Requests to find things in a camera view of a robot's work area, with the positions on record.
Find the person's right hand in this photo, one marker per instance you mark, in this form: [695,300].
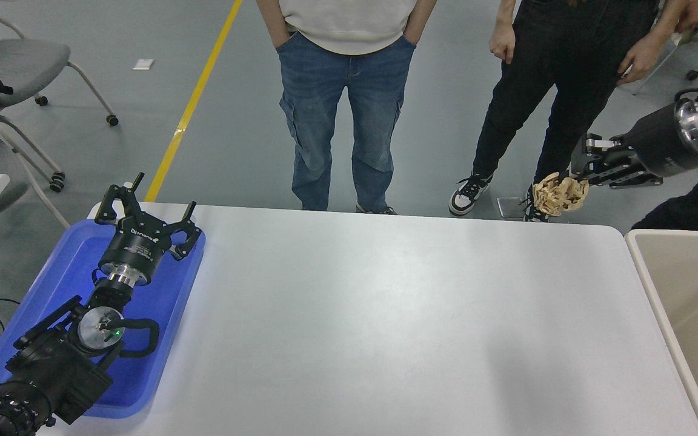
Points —
[503,43]

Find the person's left forearm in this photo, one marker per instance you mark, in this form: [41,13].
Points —
[669,24]
[422,21]

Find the person's right forearm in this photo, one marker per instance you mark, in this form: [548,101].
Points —
[271,21]
[506,13]

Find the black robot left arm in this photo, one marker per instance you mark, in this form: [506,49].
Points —
[52,369]

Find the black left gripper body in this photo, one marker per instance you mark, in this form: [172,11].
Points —
[134,251]

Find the metal floor plate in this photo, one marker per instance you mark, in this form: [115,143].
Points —
[509,208]

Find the grey wheeled office chair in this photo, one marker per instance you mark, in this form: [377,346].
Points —
[28,63]

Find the large pale bin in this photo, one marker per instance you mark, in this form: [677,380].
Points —
[688,303]

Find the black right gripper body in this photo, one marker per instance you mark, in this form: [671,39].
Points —
[655,145]

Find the person's left hand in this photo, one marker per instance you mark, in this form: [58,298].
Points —
[638,59]

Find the tan paper ball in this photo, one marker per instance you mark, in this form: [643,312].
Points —
[558,195]

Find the blue plastic tray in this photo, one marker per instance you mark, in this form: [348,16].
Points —
[70,266]

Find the white paper scrap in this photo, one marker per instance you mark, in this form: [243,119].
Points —
[143,64]

